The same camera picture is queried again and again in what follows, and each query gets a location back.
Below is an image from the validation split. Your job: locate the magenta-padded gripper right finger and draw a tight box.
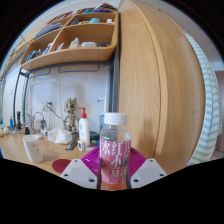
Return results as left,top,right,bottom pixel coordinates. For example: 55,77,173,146
128,146,167,190

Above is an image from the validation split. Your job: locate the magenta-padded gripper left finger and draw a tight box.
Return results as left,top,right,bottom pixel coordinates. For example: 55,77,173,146
59,146,102,190

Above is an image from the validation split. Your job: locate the clear pink-labelled drink bottle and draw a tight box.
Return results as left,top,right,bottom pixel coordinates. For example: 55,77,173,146
99,112,132,191

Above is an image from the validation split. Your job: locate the flat round red coaster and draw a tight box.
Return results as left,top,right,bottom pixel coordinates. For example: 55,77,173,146
51,158,73,174

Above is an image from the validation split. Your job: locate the white tissue pack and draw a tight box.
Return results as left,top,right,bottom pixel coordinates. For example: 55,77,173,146
47,127,73,145

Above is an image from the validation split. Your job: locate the white red-topped pump bottle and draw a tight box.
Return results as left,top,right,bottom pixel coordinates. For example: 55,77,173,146
77,106,91,147

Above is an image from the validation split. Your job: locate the white paper cup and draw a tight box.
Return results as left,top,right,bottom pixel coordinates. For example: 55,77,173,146
22,134,44,164

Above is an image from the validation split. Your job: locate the wooden tree-man figurine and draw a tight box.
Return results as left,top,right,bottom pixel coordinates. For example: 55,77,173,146
63,97,80,135

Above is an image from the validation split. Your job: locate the white power strip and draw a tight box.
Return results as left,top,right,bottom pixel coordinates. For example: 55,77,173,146
33,119,48,133

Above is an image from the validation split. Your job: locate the small black bottle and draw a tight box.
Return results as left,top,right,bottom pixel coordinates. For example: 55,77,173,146
16,111,23,131

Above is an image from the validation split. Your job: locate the small blue bottle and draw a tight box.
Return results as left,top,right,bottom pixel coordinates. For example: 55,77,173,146
9,115,15,132

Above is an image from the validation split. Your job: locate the green white striped towel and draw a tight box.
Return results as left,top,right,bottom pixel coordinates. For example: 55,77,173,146
184,31,224,167

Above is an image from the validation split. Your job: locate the tall wooden wardrobe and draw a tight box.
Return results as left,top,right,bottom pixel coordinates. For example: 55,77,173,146
118,0,206,175

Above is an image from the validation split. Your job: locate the wooden shelf unit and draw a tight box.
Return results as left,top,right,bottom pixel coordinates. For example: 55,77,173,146
19,3,120,72

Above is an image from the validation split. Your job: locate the grey metal shelf frame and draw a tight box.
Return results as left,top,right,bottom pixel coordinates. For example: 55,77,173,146
12,13,121,128

